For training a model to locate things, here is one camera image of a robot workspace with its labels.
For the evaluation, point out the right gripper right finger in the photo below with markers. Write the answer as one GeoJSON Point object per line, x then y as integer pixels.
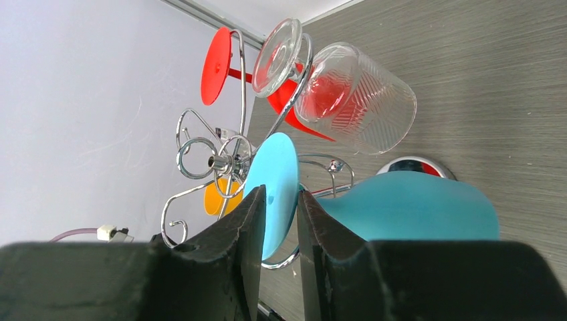
{"type": "Point", "coordinates": [347, 278]}

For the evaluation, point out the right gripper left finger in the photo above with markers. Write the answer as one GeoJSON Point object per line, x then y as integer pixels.
{"type": "Point", "coordinates": [212, 276]}

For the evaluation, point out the chrome wine glass rack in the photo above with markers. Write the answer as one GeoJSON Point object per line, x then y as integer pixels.
{"type": "Point", "coordinates": [234, 167]}

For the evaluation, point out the yellow wine glass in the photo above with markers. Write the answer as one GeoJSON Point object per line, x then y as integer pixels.
{"type": "Point", "coordinates": [212, 201]}

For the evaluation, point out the blue wine glass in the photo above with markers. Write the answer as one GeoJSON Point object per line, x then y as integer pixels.
{"type": "Point", "coordinates": [399, 205]}

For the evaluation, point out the small clear glass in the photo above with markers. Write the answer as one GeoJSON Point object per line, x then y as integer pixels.
{"type": "Point", "coordinates": [339, 93]}

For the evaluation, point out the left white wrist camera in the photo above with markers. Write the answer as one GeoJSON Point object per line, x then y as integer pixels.
{"type": "Point", "coordinates": [111, 234]}

